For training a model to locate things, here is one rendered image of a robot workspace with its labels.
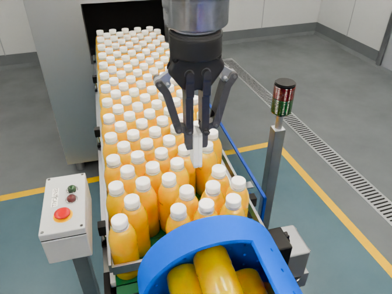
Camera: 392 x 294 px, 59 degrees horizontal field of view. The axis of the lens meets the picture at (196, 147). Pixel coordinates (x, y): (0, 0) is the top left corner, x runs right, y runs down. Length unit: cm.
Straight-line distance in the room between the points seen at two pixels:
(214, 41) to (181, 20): 6
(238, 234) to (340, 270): 163
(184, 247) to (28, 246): 185
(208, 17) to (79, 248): 62
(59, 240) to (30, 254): 149
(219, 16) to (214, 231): 35
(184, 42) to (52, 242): 57
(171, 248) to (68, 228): 30
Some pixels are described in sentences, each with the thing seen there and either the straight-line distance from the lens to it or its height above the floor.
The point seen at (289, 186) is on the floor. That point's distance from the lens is 263.
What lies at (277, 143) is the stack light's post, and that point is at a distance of 116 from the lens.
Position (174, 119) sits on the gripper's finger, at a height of 142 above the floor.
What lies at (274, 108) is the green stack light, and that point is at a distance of 109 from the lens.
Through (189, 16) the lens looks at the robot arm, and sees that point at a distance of 46.
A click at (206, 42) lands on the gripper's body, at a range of 48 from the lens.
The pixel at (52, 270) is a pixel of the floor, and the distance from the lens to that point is 222.
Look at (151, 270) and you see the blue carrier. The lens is 65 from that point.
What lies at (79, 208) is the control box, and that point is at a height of 110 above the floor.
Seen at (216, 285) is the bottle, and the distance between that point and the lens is 62.
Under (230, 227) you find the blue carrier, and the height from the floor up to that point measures 123.
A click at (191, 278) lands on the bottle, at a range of 68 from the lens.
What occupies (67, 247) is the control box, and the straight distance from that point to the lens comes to 89.
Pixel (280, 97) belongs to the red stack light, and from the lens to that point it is 107.
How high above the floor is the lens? 170
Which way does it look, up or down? 35 degrees down
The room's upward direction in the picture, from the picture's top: straight up
